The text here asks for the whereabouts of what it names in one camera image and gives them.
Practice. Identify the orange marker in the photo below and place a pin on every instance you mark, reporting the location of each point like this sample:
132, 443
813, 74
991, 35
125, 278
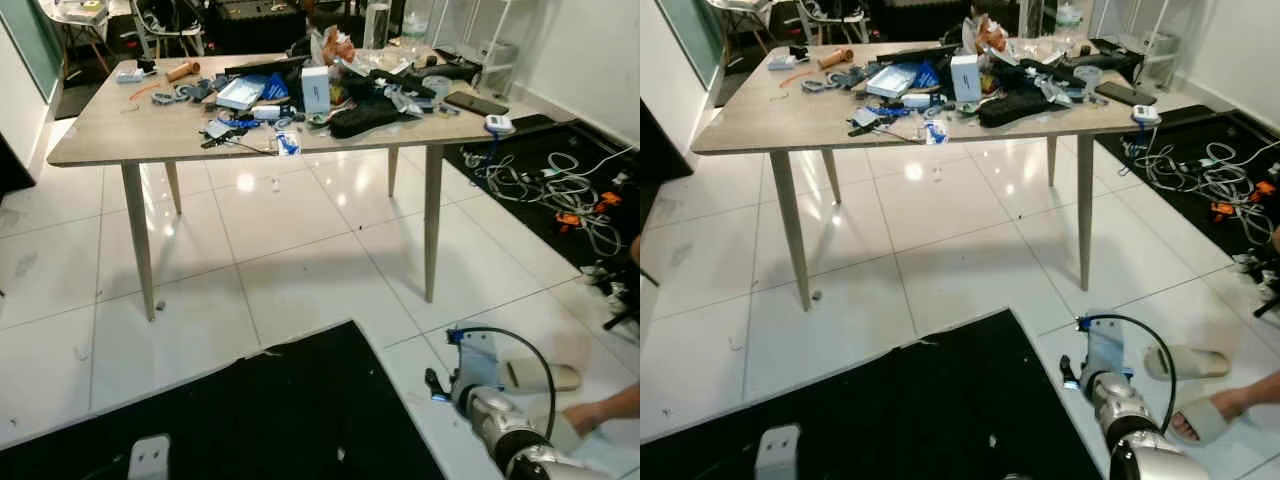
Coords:
792, 79
143, 91

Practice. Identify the black smartphone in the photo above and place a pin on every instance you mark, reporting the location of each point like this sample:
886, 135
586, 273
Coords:
1126, 94
476, 104

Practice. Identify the small white device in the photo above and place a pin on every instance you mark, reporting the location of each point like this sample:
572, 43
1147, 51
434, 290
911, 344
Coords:
1146, 114
499, 124

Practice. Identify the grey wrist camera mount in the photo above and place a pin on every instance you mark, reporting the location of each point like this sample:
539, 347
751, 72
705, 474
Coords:
1100, 350
478, 355
150, 458
778, 450

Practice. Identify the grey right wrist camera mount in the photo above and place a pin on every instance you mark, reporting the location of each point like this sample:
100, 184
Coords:
478, 355
1100, 350

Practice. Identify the black fabric pouch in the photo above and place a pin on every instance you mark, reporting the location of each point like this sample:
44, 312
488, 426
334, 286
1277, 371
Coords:
362, 118
1012, 108

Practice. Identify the white chair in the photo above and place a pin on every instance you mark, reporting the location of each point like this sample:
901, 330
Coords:
745, 10
85, 15

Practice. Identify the large black floor mat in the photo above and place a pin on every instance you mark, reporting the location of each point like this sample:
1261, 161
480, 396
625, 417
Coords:
250, 420
900, 400

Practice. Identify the person's bare foot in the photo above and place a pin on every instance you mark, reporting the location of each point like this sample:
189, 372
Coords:
605, 408
1245, 400

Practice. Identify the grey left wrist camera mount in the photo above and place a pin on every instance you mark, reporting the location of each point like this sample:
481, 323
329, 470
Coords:
150, 458
778, 450

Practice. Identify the light wooden table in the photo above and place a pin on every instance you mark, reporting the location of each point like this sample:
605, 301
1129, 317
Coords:
120, 130
760, 130

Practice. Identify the black chair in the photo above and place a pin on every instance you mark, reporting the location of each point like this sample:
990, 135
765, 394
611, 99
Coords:
835, 12
165, 20

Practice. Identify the small white black gadget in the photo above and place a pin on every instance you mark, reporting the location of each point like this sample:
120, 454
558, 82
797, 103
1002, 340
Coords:
135, 74
785, 60

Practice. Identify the upright white box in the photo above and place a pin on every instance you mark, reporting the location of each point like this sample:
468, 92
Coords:
316, 90
965, 78

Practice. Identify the brown cylinder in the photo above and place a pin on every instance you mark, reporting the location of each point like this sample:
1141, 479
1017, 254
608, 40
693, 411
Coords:
183, 71
835, 58

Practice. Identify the empty beige slipper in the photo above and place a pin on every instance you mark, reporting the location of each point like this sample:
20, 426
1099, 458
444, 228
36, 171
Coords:
540, 376
1190, 362

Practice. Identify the orange clamp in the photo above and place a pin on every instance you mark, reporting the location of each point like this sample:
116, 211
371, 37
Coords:
1222, 210
568, 217
1265, 188
607, 201

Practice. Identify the black floor device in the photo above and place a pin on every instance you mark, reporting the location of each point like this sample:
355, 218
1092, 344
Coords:
1262, 280
615, 290

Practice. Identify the orange snack bag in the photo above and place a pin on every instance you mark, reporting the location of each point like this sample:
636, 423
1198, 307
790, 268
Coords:
335, 45
985, 35

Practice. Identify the flat blue white box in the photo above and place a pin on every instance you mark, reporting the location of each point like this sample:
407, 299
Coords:
893, 80
240, 92

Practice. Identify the large black case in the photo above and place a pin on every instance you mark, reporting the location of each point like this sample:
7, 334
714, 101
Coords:
255, 25
920, 15

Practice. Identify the white metal rack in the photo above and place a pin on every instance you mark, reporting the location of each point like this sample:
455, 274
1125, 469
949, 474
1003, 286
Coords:
1150, 40
490, 50

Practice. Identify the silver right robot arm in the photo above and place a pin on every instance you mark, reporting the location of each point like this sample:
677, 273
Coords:
1130, 420
500, 420

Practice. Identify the clear plastic cup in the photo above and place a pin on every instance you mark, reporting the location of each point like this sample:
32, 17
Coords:
437, 85
1087, 76

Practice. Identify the worn beige slipper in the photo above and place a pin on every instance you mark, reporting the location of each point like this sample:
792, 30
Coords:
560, 432
1205, 422

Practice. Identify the dark low furniture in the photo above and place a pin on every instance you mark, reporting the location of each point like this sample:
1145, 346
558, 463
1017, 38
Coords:
12, 165
660, 150

